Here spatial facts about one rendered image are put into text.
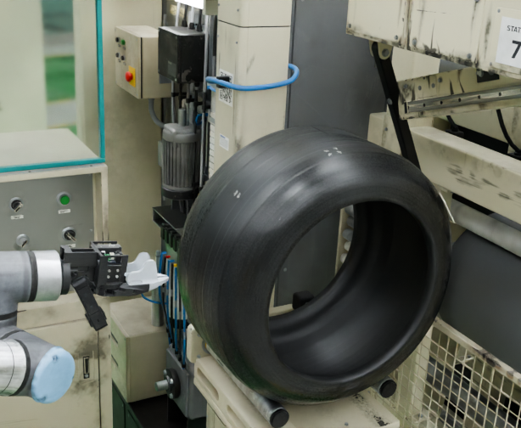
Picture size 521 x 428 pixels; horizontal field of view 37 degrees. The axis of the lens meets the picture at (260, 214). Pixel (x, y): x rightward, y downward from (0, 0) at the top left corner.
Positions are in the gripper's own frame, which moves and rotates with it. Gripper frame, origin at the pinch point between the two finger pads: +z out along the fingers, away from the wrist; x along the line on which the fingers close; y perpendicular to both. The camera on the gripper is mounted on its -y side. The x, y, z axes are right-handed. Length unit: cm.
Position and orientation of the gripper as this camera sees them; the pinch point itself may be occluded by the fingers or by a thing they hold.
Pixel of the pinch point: (161, 281)
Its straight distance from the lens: 153.1
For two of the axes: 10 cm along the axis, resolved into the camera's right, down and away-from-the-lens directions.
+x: -4.5, -3.5, 8.2
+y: 1.7, -9.4, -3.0
